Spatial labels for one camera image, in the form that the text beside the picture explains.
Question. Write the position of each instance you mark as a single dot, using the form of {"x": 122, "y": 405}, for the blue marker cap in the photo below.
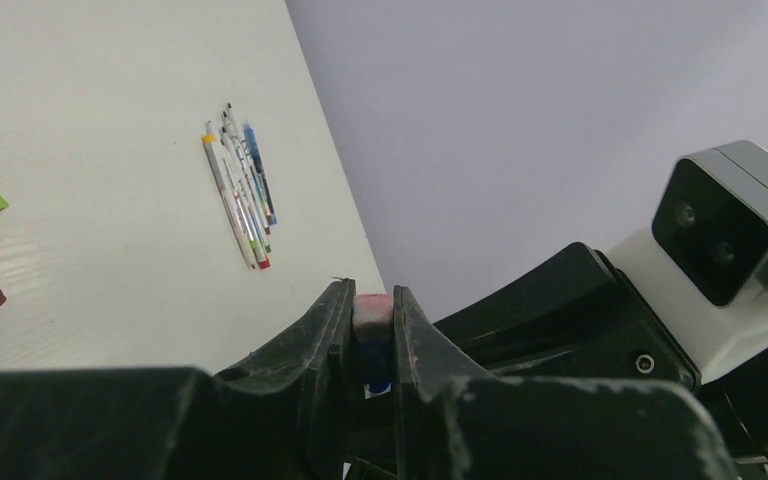
{"x": 372, "y": 328}

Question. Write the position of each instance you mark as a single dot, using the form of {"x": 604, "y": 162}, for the brown cap marker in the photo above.
{"x": 236, "y": 222}

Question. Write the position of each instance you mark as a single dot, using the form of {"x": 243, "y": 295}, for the red cap marker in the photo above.
{"x": 261, "y": 257}

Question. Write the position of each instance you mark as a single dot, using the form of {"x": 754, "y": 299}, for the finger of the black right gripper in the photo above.
{"x": 574, "y": 315}

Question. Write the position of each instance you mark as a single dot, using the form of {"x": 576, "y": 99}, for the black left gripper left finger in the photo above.
{"x": 277, "y": 414}

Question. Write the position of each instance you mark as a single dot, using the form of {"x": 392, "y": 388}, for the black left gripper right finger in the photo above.
{"x": 455, "y": 420}

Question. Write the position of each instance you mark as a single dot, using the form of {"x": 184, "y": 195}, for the green cap marker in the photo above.
{"x": 263, "y": 237}

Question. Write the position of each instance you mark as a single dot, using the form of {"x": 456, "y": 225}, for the blue gel pen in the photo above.
{"x": 255, "y": 153}

